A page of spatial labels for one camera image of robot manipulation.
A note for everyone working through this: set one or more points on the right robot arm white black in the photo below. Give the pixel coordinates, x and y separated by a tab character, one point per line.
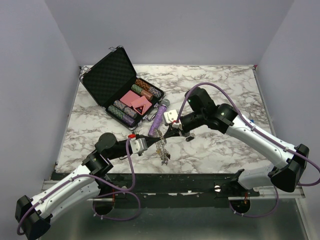
287	161

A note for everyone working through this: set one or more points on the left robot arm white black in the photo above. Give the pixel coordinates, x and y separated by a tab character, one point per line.
34	214

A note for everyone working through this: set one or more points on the pink card box triangle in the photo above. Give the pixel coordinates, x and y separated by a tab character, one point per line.
141	105

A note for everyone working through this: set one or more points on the black mounting base rail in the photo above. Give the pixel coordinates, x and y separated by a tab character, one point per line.
161	191

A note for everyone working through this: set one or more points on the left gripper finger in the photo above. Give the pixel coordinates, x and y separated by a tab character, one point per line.
140	136
151	141

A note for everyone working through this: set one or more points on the pink card deck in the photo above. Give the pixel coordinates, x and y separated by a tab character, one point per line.
129	97

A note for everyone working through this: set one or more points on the round metal keyring disc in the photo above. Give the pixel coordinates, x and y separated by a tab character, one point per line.
161	148

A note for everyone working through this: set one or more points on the black poker chip case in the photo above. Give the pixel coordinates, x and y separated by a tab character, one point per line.
110	79

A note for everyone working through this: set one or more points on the silver key black tag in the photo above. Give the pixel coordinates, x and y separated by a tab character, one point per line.
190	137

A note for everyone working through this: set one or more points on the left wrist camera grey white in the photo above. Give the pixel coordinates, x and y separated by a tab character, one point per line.
138	145

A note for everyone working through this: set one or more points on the purple glitter microphone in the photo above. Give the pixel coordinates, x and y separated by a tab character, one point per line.
165	103

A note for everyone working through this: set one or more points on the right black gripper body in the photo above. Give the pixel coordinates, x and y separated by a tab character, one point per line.
192	120

